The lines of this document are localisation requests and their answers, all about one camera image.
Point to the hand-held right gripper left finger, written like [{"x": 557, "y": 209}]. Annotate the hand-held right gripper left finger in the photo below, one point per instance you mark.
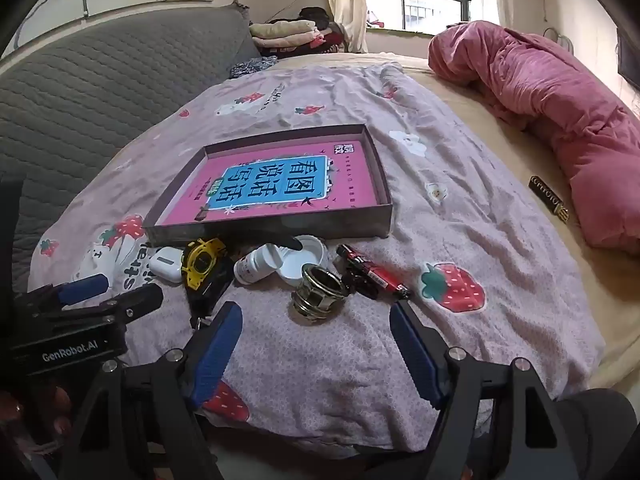
[{"x": 220, "y": 350}]

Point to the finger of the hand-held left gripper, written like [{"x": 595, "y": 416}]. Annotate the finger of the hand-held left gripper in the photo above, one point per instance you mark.
[
  {"x": 135, "y": 302},
  {"x": 85, "y": 287}
]

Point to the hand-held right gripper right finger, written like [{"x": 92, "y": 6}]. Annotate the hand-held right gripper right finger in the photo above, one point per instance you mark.
[{"x": 415, "y": 355}]

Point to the white earbuds case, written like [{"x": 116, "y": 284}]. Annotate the white earbuds case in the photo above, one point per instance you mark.
[{"x": 165, "y": 265}]

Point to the yellow and black wristwatch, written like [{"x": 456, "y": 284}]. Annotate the yellow and black wristwatch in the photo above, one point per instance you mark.
[{"x": 202, "y": 260}]

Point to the red black lipstick tube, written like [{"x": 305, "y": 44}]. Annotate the red black lipstick tube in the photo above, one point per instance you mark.
[{"x": 372, "y": 272}]

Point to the white pill bottle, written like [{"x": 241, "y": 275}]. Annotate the white pill bottle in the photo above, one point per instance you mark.
[{"x": 257, "y": 262}]

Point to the white plastic jar lid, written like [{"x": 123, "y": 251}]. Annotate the white plastic jar lid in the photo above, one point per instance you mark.
[{"x": 300, "y": 265}]

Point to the grey cardboard box tray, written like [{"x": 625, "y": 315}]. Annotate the grey cardboard box tray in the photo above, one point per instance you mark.
[{"x": 280, "y": 225}]

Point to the person's left hand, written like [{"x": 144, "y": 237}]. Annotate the person's left hand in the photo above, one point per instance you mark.
[{"x": 45, "y": 410}]

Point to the small black clip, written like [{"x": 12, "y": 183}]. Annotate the small black clip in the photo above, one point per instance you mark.
[{"x": 360, "y": 287}]

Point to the pink and blue book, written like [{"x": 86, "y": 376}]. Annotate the pink and blue book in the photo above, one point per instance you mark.
[{"x": 210, "y": 200}]

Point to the person's dark trouser leg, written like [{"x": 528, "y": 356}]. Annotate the person's dark trouser leg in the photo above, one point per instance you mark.
[{"x": 600, "y": 425}]

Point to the grey quilted headboard cover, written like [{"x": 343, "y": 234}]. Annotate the grey quilted headboard cover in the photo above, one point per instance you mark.
[{"x": 100, "y": 85}]

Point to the dark box with gold print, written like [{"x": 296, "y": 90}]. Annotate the dark box with gold print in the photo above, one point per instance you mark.
[{"x": 547, "y": 195}]

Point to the dark patterned cloth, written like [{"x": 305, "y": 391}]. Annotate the dark patterned cloth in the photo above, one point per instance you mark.
[{"x": 252, "y": 66}]

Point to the beige bed sheet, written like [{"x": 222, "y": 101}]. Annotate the beige bed sheet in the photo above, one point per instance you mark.
[{"x": 450, "y": 90}]

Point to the rolled pink quilt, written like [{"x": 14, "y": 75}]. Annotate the rolled pink quilt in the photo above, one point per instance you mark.
[{"x": 550, "y": 95}]

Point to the stack of folded clothes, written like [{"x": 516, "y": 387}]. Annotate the stack of folded clothes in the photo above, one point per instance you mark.
[{"x": 285, "y": 32}]

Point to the cream curtain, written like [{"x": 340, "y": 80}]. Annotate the cream curtain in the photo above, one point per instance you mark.
[{"x": 342, "y": 0}]

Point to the black television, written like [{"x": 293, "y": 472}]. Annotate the black television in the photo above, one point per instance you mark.
[{"x": 630, "y": 60}]

